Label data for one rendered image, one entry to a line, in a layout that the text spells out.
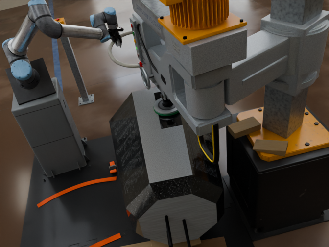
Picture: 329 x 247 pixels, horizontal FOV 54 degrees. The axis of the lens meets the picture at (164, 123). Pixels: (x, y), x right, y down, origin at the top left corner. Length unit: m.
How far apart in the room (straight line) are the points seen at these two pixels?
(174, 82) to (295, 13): 0.70
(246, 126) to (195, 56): 1.08
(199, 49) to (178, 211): 1.08
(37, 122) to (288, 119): 2.05
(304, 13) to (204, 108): 0.69
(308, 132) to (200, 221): 0.92
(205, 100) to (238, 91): 0.20
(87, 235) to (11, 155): 1.53
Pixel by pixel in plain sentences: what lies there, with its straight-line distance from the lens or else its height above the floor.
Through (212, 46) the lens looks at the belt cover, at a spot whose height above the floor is 1.71.
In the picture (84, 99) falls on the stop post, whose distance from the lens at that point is 4.32.
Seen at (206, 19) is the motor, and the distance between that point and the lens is 1.33.
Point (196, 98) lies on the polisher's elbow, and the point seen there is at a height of 1.42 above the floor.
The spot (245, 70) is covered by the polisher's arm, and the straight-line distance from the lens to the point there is 1.62.
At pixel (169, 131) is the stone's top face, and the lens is 2.21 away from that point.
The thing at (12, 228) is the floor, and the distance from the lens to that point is 3.26.
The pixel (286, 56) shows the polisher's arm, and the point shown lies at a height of 1.42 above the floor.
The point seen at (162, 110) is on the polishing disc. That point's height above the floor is 0.90.
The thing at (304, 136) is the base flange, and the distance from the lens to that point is 2.31.
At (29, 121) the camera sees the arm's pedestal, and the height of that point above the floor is 0.70.
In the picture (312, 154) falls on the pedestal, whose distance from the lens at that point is 2.26.
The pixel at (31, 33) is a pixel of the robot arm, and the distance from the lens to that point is 2.58.
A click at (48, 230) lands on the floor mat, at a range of 3.06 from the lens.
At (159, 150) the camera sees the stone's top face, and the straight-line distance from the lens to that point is 2.09.
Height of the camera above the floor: 2.31
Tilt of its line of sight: 39 degrees down
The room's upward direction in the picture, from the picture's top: 10 degrees counter-clockwise
